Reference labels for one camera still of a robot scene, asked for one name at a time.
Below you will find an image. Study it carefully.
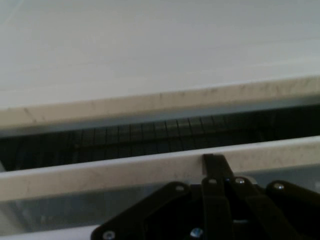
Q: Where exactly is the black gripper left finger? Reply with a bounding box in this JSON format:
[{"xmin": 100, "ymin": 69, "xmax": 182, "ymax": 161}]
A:
[{"xmin": 90, "ymin": 153, "xmax": 230, "ymax": 240}]

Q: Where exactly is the cream Supor toaster oven body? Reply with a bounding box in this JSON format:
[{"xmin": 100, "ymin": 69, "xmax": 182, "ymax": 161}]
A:
[{"xmin": 0, "ymin": 0, "xmax": 320, "ymax": 173}]

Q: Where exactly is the metal wire oven rack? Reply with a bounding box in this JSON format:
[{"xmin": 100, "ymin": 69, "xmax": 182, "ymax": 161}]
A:
[{"xmin": 0, "ymin": 113, "xmax": 320, "ymax": 172}]

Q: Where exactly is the glass oven door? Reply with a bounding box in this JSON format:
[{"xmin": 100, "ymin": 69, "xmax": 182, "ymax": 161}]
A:
[{"xmin": 0, "ymin": 136, "xmax": 320, "ymax": 240}]

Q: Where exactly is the cream oven door handle bar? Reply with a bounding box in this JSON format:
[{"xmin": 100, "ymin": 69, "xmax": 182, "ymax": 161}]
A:
[{"xmin": 0, "ymin": 136, "xmax": 320, "ymax": 202}]

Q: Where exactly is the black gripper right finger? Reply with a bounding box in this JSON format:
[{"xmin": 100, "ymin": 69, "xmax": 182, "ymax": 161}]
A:
[{"xmin": 217, "ymin": 154, "xmax": 320, "ymax": 240}]

